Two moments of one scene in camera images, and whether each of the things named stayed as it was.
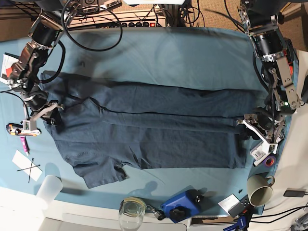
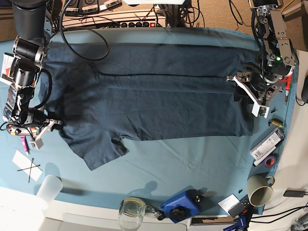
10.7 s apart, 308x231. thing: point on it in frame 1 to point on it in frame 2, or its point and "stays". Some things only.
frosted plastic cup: x=50 y=189 stays
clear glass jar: x=132 y=212 stays
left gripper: x=39 y=106 to x=36 y=121
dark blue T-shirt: x=102 y=127 stays
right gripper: x=270 y=130 to x=262 y=91
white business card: x=228 y=202 stays
